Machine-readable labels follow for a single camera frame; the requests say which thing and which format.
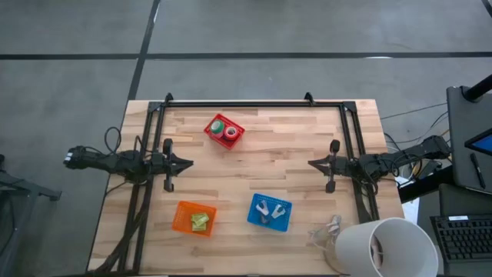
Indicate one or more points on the black aluminium table frame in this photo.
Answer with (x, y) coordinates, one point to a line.
(250, 104)

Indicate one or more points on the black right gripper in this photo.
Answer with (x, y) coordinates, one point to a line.
(333, 169)

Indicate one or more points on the white cylindrical bucket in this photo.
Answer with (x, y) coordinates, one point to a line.
(353, 246)

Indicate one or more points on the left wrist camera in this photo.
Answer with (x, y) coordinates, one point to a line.
(158, 163)

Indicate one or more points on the orange plastic basket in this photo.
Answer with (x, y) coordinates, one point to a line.
(180, 223)

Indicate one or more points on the red tape roll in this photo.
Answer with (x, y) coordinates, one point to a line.
(227, 131)

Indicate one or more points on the black pen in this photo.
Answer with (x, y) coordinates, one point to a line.
(477, 171)

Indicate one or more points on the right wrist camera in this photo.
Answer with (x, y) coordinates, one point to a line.
(344, 166)

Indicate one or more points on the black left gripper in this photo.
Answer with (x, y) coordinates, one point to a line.
(168, 169)

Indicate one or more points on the clear plastic wrap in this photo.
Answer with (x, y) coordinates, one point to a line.
(326, 231)

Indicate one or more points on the black pole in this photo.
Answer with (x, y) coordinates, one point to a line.
(478, 91)

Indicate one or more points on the white binder clips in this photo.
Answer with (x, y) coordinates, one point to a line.
(278, 211)

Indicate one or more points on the blue plastic basket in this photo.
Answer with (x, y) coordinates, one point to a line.
(269, 227)

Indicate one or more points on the green staple box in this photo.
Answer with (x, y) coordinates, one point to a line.
(195, 218)
(202, 218)
(199, 228)

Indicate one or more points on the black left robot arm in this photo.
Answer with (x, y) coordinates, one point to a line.
(107, 161)

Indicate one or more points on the black keyboard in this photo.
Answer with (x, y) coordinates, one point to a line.
(461, 238)

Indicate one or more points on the pink tape roll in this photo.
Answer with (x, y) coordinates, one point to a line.
(218, 136)

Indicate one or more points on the black tripod stand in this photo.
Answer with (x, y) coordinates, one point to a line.
(23, 188)

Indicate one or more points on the light blue staple remover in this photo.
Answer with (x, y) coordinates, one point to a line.
(262, 207)

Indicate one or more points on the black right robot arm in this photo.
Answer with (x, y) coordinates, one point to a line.
(384, 163)

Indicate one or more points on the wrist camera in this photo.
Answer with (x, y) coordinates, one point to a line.
(158, 163)
(344, 166)

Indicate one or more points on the red plastic basket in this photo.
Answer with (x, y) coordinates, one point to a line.
(235, 145)

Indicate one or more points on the grey laptop stand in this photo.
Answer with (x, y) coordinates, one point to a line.
(459, 154)

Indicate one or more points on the blue screen tablet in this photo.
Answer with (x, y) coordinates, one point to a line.
(482, 143)

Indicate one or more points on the green tape roll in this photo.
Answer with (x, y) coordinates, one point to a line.
(212, 127)

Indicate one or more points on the black staple remover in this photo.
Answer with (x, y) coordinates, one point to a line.
(265, 220)

